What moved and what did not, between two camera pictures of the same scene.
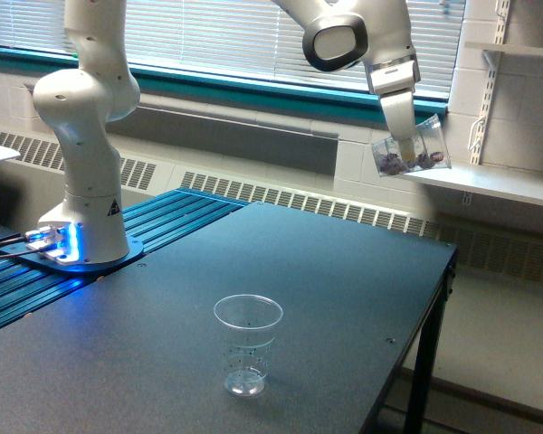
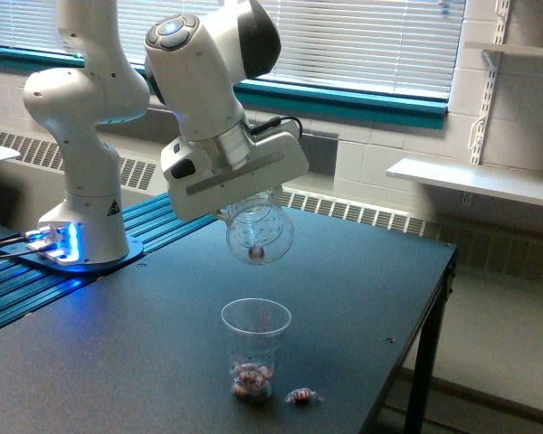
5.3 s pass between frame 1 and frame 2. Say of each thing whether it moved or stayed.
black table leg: stayed
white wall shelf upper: stayed
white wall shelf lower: stayed
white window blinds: stayed
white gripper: moved
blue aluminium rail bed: stayed
